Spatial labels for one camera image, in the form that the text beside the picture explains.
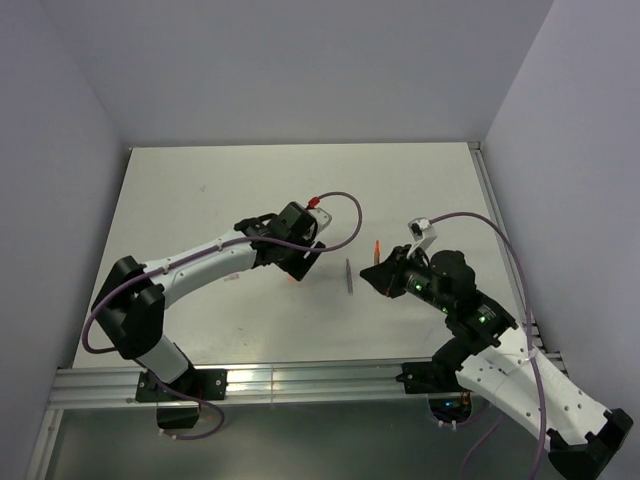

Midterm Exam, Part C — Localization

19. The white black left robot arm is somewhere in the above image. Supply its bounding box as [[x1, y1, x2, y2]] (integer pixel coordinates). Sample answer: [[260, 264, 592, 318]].
[[90, 202, 332, 399]]

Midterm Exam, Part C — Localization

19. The purple pen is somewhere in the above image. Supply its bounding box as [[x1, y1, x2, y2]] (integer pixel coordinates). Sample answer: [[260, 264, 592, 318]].
[[345, 258, 354, 296]]

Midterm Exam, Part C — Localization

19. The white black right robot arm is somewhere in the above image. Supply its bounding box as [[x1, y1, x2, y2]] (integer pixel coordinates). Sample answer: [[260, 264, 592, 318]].
[[360, 246, 633, 479]]

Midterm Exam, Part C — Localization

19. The aluminium mounting rail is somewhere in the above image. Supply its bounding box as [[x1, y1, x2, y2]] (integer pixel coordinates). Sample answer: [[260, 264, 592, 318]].
[[49, 362, 506, 407]]

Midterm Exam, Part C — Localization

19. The aluminium side rail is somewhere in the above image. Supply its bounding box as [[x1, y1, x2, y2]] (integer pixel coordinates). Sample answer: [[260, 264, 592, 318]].
[[468, 141, 571, 371]]

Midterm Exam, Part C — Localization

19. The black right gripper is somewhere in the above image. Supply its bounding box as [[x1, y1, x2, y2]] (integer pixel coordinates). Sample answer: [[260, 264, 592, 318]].
[[358, 243, 451, 312]]

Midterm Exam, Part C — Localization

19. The orange pen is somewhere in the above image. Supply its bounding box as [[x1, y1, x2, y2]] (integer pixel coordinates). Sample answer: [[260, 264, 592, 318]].
[[374, 240, 381, 265]]

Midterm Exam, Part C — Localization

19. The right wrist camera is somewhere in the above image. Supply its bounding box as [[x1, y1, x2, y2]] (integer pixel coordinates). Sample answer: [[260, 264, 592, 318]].
[[407, 217, 437, 258]]

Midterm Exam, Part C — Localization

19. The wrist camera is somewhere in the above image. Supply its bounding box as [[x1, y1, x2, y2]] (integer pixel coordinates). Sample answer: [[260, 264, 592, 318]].
[[307, 207, 333, 237], [407, 217, 437, 258]]

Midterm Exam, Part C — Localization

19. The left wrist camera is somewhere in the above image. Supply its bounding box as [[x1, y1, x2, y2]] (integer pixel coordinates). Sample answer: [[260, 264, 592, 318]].
[[307, 207, 333, 237]]

